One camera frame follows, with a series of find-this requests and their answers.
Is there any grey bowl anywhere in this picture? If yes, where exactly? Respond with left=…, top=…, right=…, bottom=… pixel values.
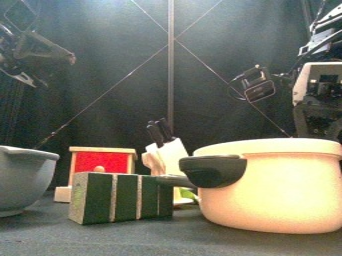
left=0, top=145, right=62, bottom=218

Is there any red wooden toy box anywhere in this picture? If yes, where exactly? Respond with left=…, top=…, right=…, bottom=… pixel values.
left=67, top=145, right=139, bottom=188

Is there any cream pot with black handle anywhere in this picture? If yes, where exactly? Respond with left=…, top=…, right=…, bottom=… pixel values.
left=178, top=137, right=342, bottom=235

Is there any small white block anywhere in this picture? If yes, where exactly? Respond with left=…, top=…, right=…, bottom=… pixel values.
left=54, top=185, right=74, bottom=204

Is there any black toy knife handle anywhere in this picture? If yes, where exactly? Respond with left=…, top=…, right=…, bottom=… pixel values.
left=146, top=123, right=166, bottom=149
left=155, top=117, right=177, bottom=142

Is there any vertical metal frame pole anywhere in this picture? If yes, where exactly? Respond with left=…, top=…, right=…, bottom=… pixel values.
left=166, top=0, right=177, bottom=135

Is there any green toy leaf piece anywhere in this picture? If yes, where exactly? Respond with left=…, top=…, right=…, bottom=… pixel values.
left=178, top=187, right=201, bottom=204

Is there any white knife block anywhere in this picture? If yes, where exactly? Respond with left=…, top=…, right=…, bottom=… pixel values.
left=141, top=137, right=191, bottom=177

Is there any green sliced toy vegetable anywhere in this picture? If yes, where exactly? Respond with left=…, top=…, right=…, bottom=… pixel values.
left=69, top=171, right=175, bottom=226

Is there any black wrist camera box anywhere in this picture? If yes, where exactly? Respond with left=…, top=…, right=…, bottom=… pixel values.
left=229, top=65, right=278, bottom=104

